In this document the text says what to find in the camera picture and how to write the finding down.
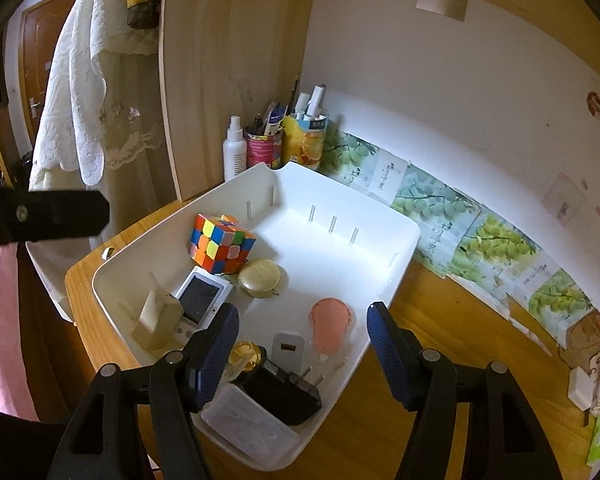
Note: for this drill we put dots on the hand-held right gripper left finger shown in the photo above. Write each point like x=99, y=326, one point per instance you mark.
x=215, y=355

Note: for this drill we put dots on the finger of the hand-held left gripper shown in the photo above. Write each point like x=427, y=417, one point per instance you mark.
x=55, y=217

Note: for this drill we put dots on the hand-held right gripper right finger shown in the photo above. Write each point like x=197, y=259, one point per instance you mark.
x=387, y=355

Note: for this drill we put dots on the green bottle with gold cap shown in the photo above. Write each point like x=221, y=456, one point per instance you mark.
x=245, y=355

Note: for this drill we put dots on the white handheld digital device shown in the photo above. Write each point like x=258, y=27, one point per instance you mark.
x=200, y=300

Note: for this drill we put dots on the pink oval pad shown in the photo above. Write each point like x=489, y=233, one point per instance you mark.
x=330, y=330

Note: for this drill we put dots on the white charger block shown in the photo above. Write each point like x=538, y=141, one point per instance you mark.
x=155, y=320

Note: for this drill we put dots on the white plastic gadget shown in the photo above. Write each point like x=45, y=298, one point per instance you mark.
x=290, y=355

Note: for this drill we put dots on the black power adapter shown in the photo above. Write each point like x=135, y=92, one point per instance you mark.
x=280, y=395

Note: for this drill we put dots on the clear plastic box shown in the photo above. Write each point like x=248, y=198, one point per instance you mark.
x=250, y=430

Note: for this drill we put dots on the gold round compact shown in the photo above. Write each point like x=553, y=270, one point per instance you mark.
x=261, y=276

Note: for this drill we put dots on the white plastic storage bin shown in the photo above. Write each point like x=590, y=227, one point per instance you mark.
x=330, y=260

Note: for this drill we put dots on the colourful puzzle cube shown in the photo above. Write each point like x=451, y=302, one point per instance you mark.
x=220, y=242

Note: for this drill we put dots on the small white plastic piece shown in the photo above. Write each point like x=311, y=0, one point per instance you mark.
x=108, y=253

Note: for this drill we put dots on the white lace curtain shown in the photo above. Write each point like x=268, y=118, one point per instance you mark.
x=80, y=110

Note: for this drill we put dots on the pink cloth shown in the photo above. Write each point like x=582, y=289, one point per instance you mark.
x=0, y=340

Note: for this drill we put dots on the brown wooden door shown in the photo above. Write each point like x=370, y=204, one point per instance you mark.
x=30, y=60

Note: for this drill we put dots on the white spray bottle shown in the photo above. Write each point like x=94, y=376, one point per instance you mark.
x=234, y=149

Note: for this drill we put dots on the white rounded plastic case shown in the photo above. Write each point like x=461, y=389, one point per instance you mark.
x=580, y=386

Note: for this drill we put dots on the wooden desk hutch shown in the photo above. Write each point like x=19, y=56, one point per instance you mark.
x=205, y=85

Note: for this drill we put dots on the brown printed cardboard piece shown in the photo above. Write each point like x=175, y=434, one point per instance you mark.
x=587, y=332

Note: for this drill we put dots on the red can pen holder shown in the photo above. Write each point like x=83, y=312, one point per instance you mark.
x=264, y=149

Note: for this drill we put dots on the yellow can pen holder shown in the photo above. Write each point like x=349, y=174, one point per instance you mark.
x=305, y=142

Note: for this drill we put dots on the bundle of dark pens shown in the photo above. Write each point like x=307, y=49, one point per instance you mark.
x=266, y=120

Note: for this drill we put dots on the translucent square sticker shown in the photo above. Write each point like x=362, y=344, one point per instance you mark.
x=562, y=200

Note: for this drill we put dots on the thick white marker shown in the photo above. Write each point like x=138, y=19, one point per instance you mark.
x=315, y=101

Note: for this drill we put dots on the thin white marker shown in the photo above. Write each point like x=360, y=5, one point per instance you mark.
x=301, y=104

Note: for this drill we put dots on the dark pencil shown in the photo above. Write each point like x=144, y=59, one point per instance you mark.
x=295, y=92

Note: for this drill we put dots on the red wall sticker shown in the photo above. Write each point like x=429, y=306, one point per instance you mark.
x=595, y=103

